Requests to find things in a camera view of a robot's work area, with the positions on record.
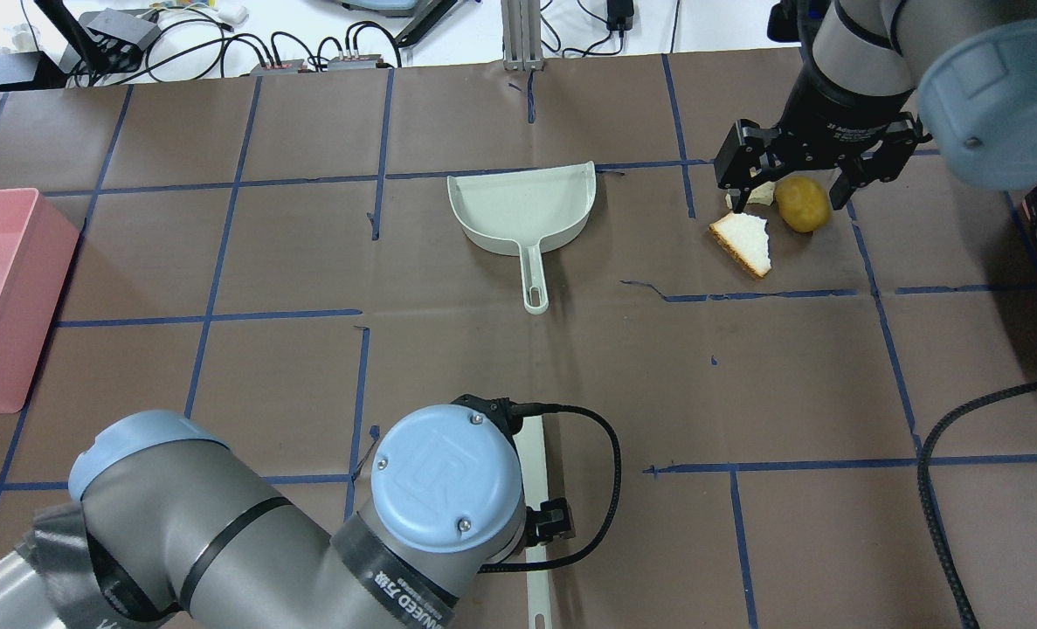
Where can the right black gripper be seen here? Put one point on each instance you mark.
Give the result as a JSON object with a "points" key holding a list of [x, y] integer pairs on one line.
{"points": [[833, 115]]}

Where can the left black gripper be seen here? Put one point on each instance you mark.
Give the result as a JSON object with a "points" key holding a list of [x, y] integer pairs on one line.
{"points": [[551, 519]]}

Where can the pale green hand brush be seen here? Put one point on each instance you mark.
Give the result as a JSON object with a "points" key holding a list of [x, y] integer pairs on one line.
{"points": [[530, 442]]}

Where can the pale green dustpan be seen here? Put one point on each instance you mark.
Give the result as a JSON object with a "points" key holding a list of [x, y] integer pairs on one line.
{"points": [[525, 214]]}

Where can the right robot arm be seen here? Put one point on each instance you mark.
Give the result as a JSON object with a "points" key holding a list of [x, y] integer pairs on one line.
{"points": [[880, 78]]}

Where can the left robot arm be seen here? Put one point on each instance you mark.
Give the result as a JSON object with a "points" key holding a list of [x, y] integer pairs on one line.
{"points": [[164, 518]]}

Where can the pink plastic bin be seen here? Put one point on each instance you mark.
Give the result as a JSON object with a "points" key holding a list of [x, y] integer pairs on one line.
{"points": [[37, 244]]}

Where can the yellow potato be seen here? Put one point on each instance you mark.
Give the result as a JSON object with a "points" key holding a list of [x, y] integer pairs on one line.
{"points": [[802, 203]]}

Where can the small bread piece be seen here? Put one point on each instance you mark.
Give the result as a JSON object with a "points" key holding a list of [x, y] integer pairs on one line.
{"points": [[762, 194]]}

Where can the large bread slice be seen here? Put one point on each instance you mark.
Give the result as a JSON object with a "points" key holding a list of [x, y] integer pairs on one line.
{"points": [[745, 238]]}

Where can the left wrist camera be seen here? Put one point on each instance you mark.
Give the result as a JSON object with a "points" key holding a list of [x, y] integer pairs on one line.
{"points": [[552, 520]]}

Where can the aluminium frame post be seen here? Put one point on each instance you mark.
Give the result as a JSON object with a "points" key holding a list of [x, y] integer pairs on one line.
{"points": [[522, 35]]}

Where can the black camera stand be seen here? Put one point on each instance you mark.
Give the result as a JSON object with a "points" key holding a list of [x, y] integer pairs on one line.
{"points": [[108, 41]]}

